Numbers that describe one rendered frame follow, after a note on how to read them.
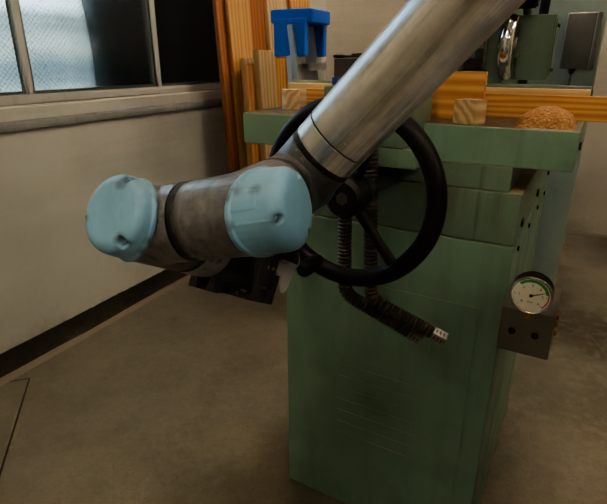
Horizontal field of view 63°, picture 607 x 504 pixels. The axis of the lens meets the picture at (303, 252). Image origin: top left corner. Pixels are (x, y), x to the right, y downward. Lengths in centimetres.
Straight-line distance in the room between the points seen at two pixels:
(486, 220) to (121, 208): 61
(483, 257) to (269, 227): 56
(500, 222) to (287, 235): 53
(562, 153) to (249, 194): 55
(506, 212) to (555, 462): 88
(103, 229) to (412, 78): 30
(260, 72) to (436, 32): 191
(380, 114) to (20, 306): 161
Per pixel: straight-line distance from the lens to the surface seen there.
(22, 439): 169
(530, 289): 84
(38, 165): 188
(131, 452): 153
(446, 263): 92
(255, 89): 237
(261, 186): 40
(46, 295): 197
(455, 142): 86
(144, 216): 44
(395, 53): 48
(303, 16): 184
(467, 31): 48
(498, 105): 100
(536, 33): 116
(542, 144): 84
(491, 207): 87
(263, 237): 41
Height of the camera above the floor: 100
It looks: 21 degrees down
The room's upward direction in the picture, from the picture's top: straight up
